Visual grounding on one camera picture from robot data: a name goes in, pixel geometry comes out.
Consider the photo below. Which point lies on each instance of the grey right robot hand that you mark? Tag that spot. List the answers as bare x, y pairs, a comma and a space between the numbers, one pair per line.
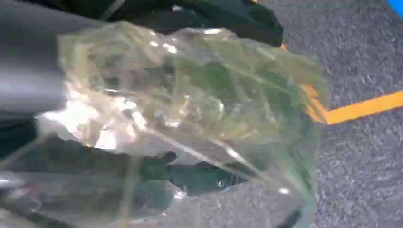
104, 163

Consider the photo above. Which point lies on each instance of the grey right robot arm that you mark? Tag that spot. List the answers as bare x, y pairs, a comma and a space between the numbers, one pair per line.
28, 63

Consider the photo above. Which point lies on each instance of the clear plastic wrap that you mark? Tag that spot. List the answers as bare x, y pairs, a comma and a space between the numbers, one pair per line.
195, 78

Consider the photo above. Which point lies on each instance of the orange floor tape strip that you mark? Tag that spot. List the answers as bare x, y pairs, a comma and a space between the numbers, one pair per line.
362, 110

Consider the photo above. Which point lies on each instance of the blue object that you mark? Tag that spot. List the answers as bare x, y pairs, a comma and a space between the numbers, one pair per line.
396, 5

